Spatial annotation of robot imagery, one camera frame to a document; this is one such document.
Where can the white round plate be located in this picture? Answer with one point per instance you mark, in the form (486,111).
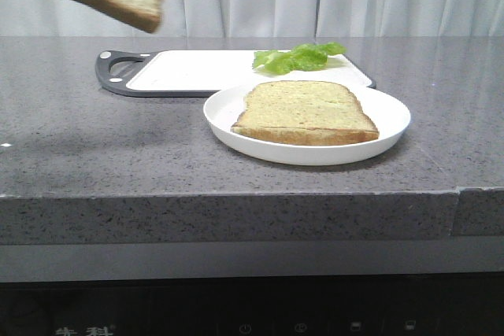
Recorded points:
(389,114)

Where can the white cutting board grey rim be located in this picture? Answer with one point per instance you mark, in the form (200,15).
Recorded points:
(201,73)

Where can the black appliance front panel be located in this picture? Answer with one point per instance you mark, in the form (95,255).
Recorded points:
(439,304)

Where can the green lettuce leaf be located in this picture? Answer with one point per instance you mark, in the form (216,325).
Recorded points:
(305,57)

